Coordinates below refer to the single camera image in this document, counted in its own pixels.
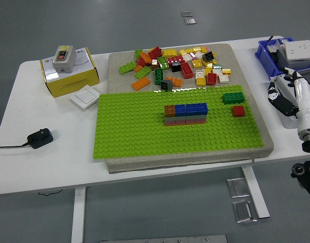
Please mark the green studded baseplate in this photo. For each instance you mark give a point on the green studded baseplate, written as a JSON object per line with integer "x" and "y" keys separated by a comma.
{"x": 132, "y": 131}

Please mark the yellow and white cardboard box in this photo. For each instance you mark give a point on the yellow and white cardboard box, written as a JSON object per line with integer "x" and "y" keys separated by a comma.
{"x": 71, "y": 81}

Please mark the white table leg with foot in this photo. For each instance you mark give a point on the white table leg with foot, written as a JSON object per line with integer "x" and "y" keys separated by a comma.
{"x": 256, "y": 192}

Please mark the gold shiny flat brick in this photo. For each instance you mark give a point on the gold shiny flat brick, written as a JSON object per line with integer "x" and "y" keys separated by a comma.
{"x": 226, "y": 72}

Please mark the yellow square brick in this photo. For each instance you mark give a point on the yellow square brick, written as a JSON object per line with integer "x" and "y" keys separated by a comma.
{"x": 209, "y": 66}
{"x": 201, "y": 81}
{"x": 197, "y": 63}

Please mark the dark grey square brick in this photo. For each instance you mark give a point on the dark grey square brick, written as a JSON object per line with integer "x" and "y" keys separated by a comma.
{"x": 166, "y": 86}

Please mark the black square brick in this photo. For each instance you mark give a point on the black square brick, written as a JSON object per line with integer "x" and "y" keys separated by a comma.
{"x": 175, "y": 66}

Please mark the grey block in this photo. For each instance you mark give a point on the grey block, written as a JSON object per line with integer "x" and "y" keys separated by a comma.
{"x": 299, "y": 64}

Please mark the black power adapter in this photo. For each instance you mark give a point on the black power adapter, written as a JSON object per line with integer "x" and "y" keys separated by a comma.
{"x": 39, "y": 138}

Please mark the white wall socket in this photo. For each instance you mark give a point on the white wall socket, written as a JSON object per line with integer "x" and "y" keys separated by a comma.
{"x": 298, "y": 50}

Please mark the lime green long brick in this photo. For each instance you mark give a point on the lime green long brick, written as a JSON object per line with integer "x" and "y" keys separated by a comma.
{"x": 142, "y": 72}
{"x": 137, "y": 54}
{"x": 127, "y": 67}
{"x": 162, "y": 62}

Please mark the red square brick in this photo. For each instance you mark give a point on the red square brick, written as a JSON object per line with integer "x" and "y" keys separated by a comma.
{"x": 238, "y": 111}
{"x": 211, "y": 79}

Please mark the grey push-button switch box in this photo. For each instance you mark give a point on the grey push-button switch box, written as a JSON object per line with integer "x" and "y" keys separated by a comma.
{"x": 63, "y": 58}

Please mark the yellow flat brick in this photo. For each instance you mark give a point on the yellow flat brick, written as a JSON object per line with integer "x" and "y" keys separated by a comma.
{"x": 189, "y": 50}
{"x": 183, "y": 52}
{"x": 204, "y": 49}
{"x": 197, "y": 49}

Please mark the dark green long brick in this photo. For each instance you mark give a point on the dark green long brick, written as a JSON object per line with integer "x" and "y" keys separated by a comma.
{"x": 233, "y": 98}

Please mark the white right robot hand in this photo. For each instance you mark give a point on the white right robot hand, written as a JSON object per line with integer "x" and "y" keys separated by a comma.
{"x": 305, "y": 101}

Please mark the white and orange device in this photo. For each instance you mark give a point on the white and orange device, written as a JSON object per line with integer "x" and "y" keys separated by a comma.
{"x": 275, "y": 46}

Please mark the orange long brick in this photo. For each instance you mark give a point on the orange long brick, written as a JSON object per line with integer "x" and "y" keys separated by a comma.
{"x": 175, "y": 81}
{"x": 141, "y": 83}

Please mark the grey electrical enclosure box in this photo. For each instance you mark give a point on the grey electrical enclosure box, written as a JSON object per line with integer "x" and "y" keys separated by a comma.
{"x": 288, "y": 123}

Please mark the brown square brick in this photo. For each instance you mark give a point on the brown square brick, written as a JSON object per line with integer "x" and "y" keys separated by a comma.
{"x": 170, "y": 111}

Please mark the black brick with round hole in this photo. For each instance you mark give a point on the black brick with round hole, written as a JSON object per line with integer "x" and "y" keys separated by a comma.
{"x": 208, "y": 57}

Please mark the blue plastic bin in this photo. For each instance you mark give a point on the blue plastic bin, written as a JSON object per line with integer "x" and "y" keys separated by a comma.
{"x": 262, "y": 58}

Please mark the white wall switch panel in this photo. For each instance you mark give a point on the white wall switch panel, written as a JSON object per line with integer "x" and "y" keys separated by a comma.
{"x": 85, "y": 97}

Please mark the red long brick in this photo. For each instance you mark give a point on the red long brick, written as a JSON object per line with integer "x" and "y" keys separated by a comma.
{"x": 187, "y": 70}
{"x": 175, "y": 59}
{"x": 155, "y": 52}

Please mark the small orange brick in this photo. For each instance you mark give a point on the small orange brick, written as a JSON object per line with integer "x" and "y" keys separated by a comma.
{"x": 137, "y": 68}

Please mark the metal floor hatch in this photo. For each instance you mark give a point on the metal floor hatch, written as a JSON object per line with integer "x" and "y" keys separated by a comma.
{"x": 243, "y": 212}
{"x": 237, "y": 187}

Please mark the white square brick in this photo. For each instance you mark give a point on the white square brick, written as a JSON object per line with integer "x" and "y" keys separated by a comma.
{"x": 199, "y": 74}
{"x": 187, "y": 57}
{"x": 223, "y": 79}
{"x": 217, "y": 72}
{"x": 199, "y": 55}

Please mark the light grey square brick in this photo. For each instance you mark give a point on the light grey square brick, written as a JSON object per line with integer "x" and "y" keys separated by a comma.
{"x": 201, "y": 117}

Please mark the sage green brick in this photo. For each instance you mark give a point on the sage green brick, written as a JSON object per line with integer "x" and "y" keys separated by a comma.
{"x": 191, "y": 118}
{"x": 175, "y": 119}

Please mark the small metal floor plate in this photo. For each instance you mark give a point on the small metal floor plate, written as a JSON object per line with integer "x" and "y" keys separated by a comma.
{"x": 185, "y": 14}
{"x": 190, "y": 21}

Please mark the small blue square brick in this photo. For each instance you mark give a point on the small blue square brick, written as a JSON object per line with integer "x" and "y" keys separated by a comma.
{"x": 202, "y": 108}

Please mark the long metal floor plate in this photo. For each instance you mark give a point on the long metal floor plate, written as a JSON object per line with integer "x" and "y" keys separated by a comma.
{"x": 162, "y": 239}

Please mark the small pink brick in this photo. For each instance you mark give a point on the small pink brick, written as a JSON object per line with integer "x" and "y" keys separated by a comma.
{"x": 192, "y": 55}
{"x": 207, "y": 47}

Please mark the grey-brown foam mat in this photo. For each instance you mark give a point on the grey-brown foam mat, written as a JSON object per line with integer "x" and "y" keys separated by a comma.
{"x": 113, "y": 83}

